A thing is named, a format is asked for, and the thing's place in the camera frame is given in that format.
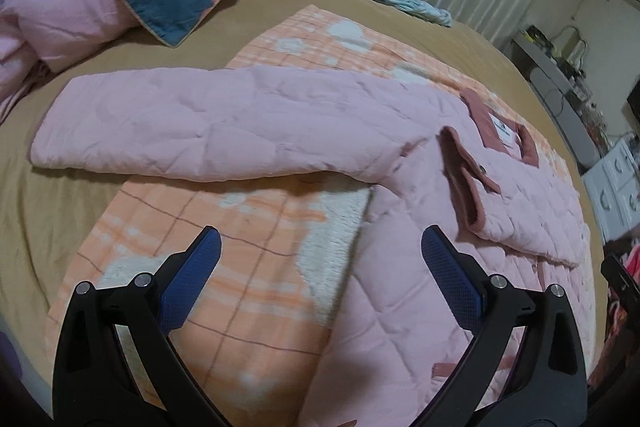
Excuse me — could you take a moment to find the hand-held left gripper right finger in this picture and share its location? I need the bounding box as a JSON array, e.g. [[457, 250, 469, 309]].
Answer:
[[421, 226, 588, 427]]

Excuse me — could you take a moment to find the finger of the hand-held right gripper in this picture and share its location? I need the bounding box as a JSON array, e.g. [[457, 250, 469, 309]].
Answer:
[[601, 252, 639, 304]]

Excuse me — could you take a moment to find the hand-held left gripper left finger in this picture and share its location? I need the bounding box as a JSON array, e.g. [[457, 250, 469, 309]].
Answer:
[[52, 226, 233, 427]]

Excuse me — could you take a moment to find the pink quilted jacket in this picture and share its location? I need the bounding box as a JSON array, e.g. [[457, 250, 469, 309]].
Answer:
[[30, 66, 596, 427]]

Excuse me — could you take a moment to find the orange plaid blanket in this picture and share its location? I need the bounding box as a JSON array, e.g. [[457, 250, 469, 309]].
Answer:
[[45, 4, 586, 427]]

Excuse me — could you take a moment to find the white drawer cabinet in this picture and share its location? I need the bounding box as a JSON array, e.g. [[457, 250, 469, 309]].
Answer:
[[582, 139, 640, 243]]

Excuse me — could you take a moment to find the bed with brown sheet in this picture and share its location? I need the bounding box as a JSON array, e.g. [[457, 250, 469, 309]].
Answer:
[[0, 0, 621, 427]]

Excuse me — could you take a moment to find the grey desk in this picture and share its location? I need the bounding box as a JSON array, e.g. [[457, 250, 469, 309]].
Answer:
[[507, 29, 601, 172]]

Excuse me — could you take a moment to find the black television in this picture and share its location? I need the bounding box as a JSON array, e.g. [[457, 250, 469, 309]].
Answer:
[[627, 77, 640, 122]]

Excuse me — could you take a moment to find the desk clutter with cables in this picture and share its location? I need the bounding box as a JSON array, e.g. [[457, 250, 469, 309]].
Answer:
[[520, 24, 588, 78]]

